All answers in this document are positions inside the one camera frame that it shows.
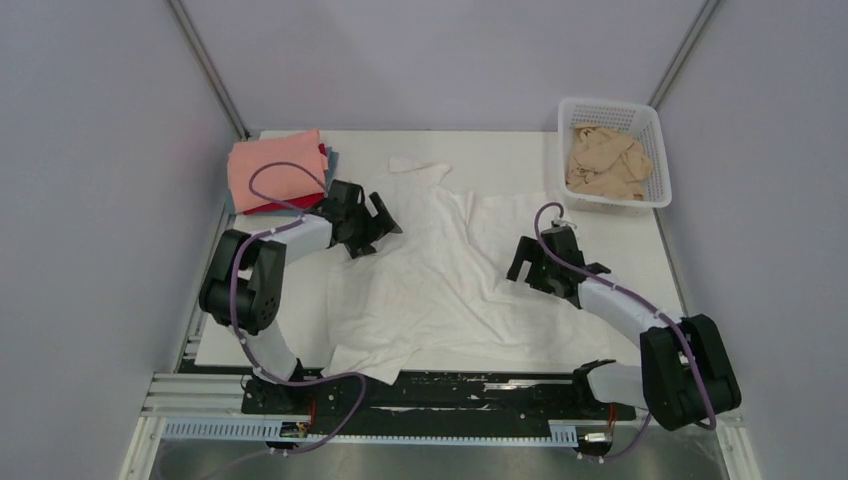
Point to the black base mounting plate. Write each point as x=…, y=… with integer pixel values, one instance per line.
x=434, y=403

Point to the aluminium frame rail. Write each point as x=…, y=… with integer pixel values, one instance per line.
x=216, y=395

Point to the white t-shirt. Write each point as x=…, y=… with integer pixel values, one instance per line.
x=440, y=285

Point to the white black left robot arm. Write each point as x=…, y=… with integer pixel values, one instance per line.
x=242, y=288

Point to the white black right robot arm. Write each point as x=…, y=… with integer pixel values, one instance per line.
x=684, y=376

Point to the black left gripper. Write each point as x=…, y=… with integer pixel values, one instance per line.
x=380, y=227

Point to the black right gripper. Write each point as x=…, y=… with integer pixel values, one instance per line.
x=530, y=252

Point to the white plastic laundry basket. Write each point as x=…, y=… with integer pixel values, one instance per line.
x=641, y=122

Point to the white slotted cable duct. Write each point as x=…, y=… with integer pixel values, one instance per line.
x=560, y=435

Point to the pink folded t-shirt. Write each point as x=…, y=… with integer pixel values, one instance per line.
x=280, y=168

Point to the red folded t-shirt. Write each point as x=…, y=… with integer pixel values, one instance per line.
x=288, y=194

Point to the beige crumpled t-shirt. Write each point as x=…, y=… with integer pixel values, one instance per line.
x=607, y=163

